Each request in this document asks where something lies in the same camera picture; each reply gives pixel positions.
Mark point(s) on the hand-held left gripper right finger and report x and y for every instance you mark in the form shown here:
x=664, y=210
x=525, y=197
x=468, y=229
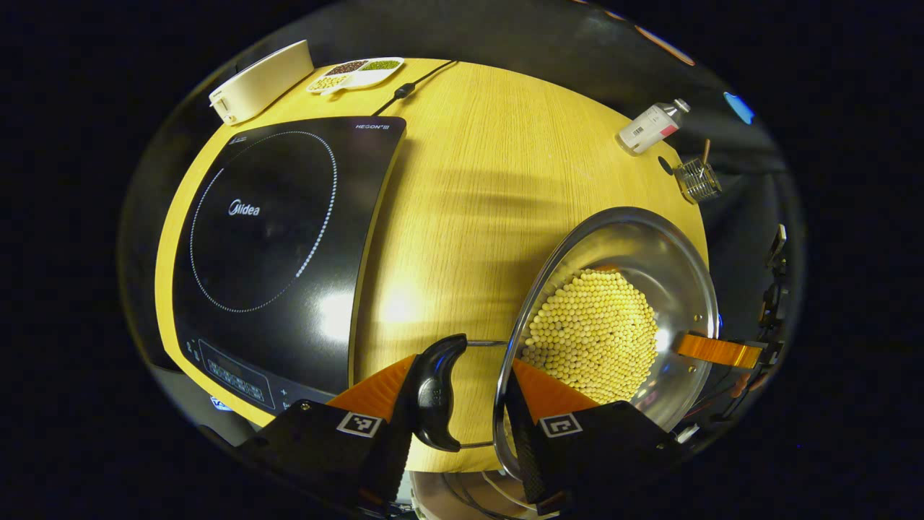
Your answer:
x=534, y=462

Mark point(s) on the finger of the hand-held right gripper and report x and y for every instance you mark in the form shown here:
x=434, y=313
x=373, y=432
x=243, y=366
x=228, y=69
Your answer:
x=718, y=350

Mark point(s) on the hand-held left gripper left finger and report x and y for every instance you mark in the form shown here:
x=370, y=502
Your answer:
x=395, y=462

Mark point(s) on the pile of yellow soybeans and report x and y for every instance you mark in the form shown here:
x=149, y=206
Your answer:
x=592, y=332

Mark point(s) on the black induction cooktop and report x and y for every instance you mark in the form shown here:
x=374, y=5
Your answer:
x=274, y=217

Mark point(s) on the brown wooden stick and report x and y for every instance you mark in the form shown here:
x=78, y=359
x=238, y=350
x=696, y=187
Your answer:
x=705, y=152

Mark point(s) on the white plastic bottle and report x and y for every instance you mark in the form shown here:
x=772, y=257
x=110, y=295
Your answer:
x=650, y=126

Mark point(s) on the white divided bean dish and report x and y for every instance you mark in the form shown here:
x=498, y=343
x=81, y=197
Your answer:
x=357, y=78

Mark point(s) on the white toaster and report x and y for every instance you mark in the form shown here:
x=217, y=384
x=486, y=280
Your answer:
x=260, y=83

